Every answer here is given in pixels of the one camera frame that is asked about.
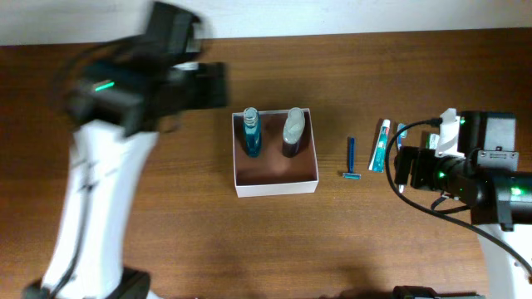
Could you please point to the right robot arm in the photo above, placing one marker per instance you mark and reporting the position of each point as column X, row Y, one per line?
column 474, row 168

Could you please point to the clear purple sanitizer bottle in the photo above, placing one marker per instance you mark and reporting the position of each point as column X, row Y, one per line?
column 292, row 131

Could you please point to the blue white toothbrush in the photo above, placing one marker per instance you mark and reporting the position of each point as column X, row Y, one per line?
column 400, row 138

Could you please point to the white cardboard box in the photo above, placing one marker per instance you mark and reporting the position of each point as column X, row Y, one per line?
column 272, row 173

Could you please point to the white teal toothpaste tube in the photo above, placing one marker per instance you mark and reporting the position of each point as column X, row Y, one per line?
column 377, row 160

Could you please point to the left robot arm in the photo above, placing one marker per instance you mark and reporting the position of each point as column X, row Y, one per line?
column 116, row 93

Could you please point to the blue disposable razor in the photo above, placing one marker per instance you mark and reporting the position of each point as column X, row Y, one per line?
column 351, row 149

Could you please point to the green white soap packet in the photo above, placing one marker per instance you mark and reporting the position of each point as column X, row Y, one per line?
column 432, row 141

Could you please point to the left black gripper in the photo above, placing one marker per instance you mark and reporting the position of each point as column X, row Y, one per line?
column 205, row 75

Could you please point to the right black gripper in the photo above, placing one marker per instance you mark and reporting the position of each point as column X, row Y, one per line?
column 422, row 159

